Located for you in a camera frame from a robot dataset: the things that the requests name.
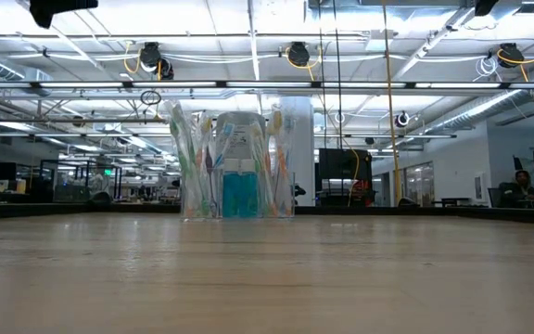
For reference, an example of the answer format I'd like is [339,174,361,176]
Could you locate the small blue mouthwash bottle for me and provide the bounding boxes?
[241,158,261,219]
[222,158,243,219]

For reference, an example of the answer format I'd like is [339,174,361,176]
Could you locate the person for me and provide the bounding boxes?
[497,169,534,209]

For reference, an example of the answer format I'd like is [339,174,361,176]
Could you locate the black equipment cabinet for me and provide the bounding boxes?
[317,147,374,208]

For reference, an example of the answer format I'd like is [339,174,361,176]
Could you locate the wrapped toothbrushes in bin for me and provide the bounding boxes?
[215,110,268,217]

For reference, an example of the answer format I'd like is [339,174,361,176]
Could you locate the white building column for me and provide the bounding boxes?
[292,96,315,208]

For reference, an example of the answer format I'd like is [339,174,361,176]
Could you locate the clear acrylic organizer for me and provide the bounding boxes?
[181,171,296,221]

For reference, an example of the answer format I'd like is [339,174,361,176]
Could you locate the black ceiling cable reel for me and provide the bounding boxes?
[138,40,163,74]
[394,109,412,130]
[497,41,527,70]
[158,58,176,82]
[286,40,312,68]

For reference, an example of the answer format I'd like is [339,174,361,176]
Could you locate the yellow hanging cable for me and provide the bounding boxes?
[380,0,403,206]

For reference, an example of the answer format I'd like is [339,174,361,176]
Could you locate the black hanging cable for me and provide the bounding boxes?
[334,0,344,150]

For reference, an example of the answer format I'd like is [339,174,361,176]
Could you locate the thin yellow cable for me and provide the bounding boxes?
[343,138,362,208]

